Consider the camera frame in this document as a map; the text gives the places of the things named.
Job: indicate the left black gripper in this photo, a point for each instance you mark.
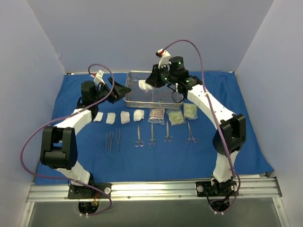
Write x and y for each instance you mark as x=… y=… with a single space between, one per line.
x=112 y=90

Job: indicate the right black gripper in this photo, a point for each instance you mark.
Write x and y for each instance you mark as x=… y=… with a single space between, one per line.
x=155 y=77

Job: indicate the white gauze pad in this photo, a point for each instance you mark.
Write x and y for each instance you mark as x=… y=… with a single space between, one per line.
x=98 y=117
x=111 y=118
x=144 y=86

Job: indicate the steel mesh instrument tray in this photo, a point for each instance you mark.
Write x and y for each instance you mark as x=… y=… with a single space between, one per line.
x=162 y=97

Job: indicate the white gauze roll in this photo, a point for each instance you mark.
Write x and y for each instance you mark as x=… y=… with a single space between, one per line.
x=138 y=115
x=125 y=117

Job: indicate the white gauze pad front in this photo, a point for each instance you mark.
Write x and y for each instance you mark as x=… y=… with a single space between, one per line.
x=111 y=118

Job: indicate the peach gauze pack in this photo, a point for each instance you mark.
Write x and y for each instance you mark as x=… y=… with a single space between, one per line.
x=156 y=116

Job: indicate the steel tweezers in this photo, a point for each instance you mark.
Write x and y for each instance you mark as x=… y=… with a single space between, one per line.
x=118 y=135
x=110 y=140
x=107 y=140

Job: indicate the green paper packet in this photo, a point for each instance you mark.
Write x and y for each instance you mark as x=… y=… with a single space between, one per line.
x=176 y=117

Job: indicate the cream gauze pack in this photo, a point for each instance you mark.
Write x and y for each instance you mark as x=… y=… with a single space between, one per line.
x=190 y=111

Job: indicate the straight steel scissors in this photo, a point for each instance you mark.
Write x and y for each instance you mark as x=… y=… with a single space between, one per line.
x=152 y=140

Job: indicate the steel surgical scissors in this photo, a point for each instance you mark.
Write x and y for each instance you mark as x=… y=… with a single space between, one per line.
x=167 y=137

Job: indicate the steel hemostat clamp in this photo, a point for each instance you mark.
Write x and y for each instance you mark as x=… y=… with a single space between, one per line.
x=190 y=135

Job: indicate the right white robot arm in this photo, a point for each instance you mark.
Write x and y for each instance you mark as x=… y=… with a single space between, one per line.
x=230 y=128

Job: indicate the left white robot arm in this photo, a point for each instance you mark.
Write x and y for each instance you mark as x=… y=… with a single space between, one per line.
x=59 y=149

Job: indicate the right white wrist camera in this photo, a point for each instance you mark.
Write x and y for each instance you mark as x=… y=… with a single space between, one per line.
x=164 y=57

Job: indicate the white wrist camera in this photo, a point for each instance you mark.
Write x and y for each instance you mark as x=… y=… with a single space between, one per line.
x=164 y=57
x=98 y=77

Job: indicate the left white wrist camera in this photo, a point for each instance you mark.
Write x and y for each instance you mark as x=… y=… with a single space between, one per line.
x=98 y=77

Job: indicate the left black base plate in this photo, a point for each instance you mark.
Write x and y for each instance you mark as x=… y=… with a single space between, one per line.
x=84 y=192

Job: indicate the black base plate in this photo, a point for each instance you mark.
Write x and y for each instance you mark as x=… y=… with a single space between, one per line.
x=84 y=192
x=215 y=189

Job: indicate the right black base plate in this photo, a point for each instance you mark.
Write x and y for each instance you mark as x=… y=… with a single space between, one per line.
x=215 y=189

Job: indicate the aluminium front rail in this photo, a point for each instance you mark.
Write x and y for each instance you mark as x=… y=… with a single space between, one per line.
x=157 y=191

